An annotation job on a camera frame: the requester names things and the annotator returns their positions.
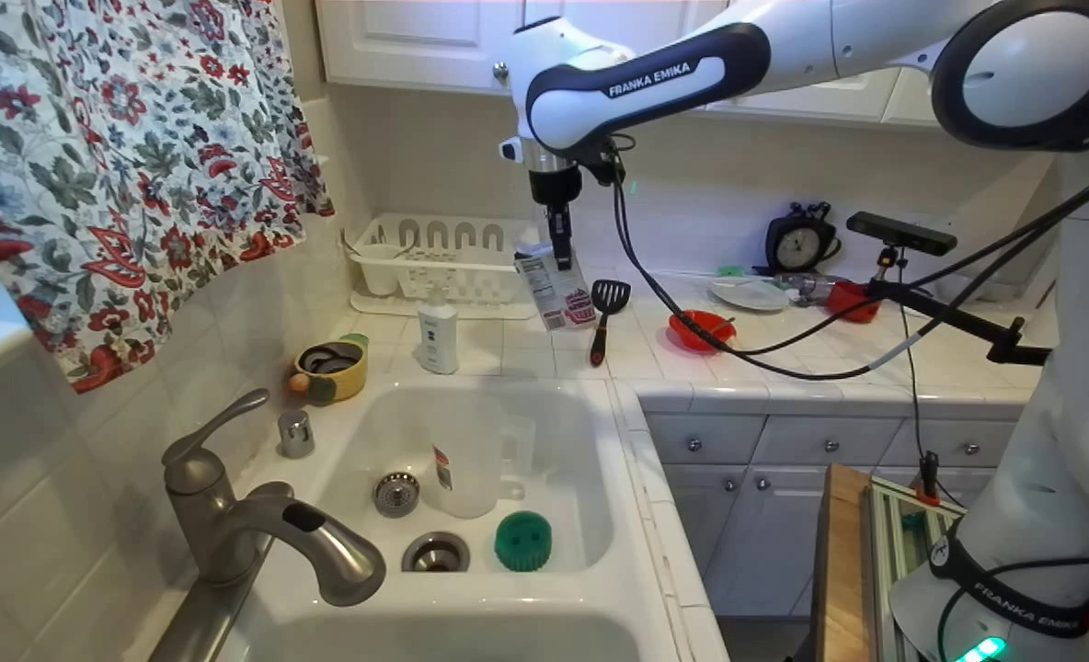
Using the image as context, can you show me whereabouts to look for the black camera on stand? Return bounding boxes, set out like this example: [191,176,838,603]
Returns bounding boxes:
[846,211,1051,367]

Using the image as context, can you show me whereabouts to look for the metal sink drain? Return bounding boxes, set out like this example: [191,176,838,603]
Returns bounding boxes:
[402,531,471,573]

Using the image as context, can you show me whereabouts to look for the small white bottle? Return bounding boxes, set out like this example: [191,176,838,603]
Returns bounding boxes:
[421,306,460,377]

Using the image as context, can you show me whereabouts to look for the white double sink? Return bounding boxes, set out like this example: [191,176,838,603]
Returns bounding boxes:
[218,379,676,662]

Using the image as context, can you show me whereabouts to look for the black slotted spatula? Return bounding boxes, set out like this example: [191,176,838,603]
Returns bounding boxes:
[590,279,632,367]

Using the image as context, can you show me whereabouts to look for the clear plastic pitcher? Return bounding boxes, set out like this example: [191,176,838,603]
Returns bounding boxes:
[426,395,532,519]

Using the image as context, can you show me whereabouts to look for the white cabinet doors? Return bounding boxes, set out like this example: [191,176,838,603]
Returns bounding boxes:
[646,413,1014,617]

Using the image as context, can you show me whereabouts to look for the white plate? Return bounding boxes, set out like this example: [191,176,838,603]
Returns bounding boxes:
[709,276,790,312]

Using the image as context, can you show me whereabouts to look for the floral curtain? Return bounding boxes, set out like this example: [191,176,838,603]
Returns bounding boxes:
[0,0,331,395]

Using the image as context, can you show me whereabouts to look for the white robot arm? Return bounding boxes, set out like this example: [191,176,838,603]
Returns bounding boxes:
[504,0,1089,662]

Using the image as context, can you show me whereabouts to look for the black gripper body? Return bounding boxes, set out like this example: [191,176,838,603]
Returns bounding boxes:
[531,158,618,236]

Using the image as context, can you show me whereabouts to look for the grey metal faucet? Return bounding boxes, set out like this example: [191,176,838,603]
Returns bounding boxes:
[150,389,385,662]

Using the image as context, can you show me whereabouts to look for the yellow green tape roll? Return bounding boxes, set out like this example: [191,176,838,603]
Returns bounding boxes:
[288,335,369,405]

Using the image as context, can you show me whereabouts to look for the granulated sugar box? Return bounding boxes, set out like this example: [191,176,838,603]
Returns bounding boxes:
[515,242,596,333]

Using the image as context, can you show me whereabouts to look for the black analog clock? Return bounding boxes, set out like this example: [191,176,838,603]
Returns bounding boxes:
[766,204,838,276]

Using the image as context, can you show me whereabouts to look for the white dish rack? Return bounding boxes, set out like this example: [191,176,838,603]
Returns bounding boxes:
[343,212,537,306]

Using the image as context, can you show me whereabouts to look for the red bowl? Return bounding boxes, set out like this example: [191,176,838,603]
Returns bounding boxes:
[665,309,737,355]

